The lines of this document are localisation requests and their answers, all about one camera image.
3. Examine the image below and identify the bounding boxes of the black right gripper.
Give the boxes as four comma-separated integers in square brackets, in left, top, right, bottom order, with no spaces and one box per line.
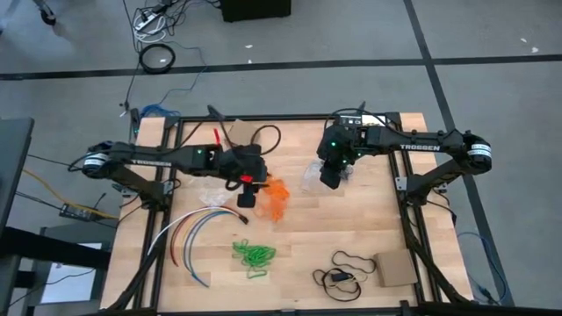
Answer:
[316,126,365,190]

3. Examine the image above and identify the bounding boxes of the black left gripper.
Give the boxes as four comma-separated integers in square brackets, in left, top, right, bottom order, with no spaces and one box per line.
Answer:
[221,147,270,210]

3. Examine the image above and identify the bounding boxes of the clear plastic zip bag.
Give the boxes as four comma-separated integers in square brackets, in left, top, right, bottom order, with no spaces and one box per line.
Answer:
[253,174,293,224]
[198,187,230,207]
[300,158,355,194]

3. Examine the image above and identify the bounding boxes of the green rubber band pile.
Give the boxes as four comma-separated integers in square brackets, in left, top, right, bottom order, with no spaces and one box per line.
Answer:
[231,239,277,280]

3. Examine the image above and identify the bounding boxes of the small brown cardboard box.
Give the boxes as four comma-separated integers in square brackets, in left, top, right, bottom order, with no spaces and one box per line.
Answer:
[226,118,261,147]

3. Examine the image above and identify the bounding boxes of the black controller box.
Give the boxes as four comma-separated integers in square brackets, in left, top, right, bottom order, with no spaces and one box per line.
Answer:
[335,112,390,129]

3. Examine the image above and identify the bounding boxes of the flat brown cardboard box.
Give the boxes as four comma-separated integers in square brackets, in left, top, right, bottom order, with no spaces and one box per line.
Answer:
[373,248,419,288]

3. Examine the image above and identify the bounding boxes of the black computer case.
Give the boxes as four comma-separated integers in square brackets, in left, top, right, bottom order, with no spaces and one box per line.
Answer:
[219,0,293,23]

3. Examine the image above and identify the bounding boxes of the small black floor device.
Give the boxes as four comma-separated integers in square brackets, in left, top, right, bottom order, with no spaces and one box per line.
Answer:
[59,202,96,221]

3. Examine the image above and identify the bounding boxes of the white power strip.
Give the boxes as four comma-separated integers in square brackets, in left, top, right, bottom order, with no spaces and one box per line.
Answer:
[133,11,168,32]

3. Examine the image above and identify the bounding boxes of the black side desk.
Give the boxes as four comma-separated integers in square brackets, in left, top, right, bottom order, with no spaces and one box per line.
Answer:
[0,117,111,316]

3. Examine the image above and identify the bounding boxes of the multicoloured wire harness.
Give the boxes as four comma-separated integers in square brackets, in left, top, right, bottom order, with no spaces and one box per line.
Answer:
[147,205,250,289]

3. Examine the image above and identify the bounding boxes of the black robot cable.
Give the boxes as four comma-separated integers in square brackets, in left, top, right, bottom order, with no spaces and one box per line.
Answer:
[205,104,283,157]

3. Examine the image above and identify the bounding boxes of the black aluminium rig frame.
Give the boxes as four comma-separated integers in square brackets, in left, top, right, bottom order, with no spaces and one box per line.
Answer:
[100,111,475,316]

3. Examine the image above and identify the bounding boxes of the thin black looped cord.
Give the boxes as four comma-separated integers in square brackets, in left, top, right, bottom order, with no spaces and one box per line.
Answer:
[312,249,378,304]

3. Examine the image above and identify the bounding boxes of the blue network cable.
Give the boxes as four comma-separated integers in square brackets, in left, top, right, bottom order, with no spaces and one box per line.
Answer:
[140,41,208,119]

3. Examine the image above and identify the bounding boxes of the black ring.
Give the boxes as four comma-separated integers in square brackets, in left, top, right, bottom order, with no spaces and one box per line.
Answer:
[138,42,177,75]

